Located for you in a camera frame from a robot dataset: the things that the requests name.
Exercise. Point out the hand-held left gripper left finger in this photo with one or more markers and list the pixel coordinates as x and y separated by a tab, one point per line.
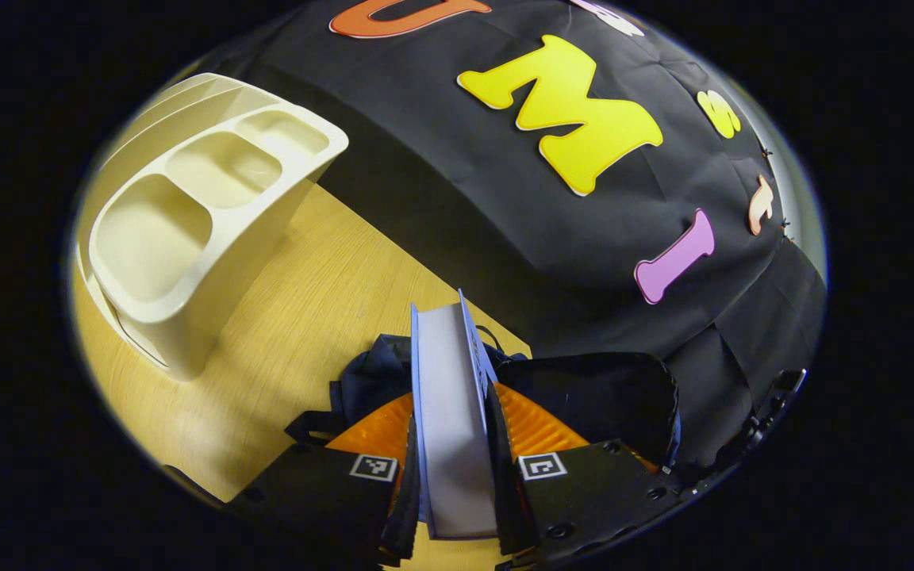
306	492

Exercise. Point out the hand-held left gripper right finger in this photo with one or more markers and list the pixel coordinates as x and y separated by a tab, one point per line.
600	492

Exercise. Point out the blue schoolbag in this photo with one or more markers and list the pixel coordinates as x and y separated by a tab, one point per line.
600	396

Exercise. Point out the blue-grey book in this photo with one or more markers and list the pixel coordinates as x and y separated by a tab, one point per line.
453	420

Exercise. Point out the cream plastic bookshelf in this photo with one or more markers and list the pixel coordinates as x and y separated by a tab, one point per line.
187	222

